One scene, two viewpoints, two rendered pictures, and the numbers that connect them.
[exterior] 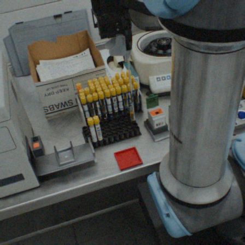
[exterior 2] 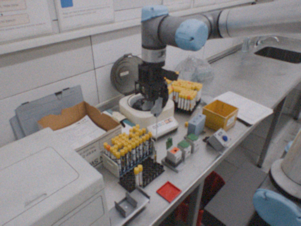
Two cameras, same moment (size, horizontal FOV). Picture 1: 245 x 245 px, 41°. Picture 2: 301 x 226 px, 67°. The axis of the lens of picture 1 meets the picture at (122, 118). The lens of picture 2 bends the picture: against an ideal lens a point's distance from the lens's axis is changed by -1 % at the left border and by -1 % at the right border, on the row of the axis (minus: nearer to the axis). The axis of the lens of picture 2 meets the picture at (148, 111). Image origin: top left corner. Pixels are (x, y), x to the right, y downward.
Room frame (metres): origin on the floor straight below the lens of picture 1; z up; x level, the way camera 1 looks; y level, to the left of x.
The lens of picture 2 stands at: (0.22, 0.37, 1.58)
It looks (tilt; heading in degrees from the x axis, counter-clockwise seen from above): 32 degrees down; 326
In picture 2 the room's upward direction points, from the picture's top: straight up
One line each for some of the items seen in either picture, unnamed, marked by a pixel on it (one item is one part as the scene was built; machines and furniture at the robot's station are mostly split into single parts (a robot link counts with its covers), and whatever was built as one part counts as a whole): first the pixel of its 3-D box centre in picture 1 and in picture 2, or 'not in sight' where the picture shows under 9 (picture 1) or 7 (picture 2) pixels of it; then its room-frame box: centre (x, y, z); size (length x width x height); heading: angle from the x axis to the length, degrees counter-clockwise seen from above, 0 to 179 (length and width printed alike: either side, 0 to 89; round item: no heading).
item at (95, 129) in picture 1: (109, 120); (141, 166); (0.76, 0.04, 0.93); 0.17 x 0.09 x 0.11; 102
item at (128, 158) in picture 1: (128, 158); (169, 191); (0.64, 0.00, 0.88); 0.07 x 0.07 x 0.01; 12
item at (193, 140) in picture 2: not in sight; (192, 142); (0.78, -0.23, 0.91); 0.05 x 0.04 x 0.07; 12
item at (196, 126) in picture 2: not in sight; (195, 127); (0.84, -0.31, 0.92); 0.10 x 0.07 x 0.10; 109
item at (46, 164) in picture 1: (58, 158); (121, 211); (0.64, 0.20, 0.92); 0.21 x 0.07 x 0.05; 102
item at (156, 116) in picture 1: (156, 119); (173, 156); (0.75, -0.10, 0.92); 0.05 x 0.04 x 0.06; 14
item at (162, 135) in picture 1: (157, 126); (173, 160); (0.75, -0.10, 0.89); 0.09 x 0.05 x 0.04; 14
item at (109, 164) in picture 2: (109, 103); (129, 153); (0.87, 0.04, 0.91); 0.20 x 0.10 x 0.07; 102
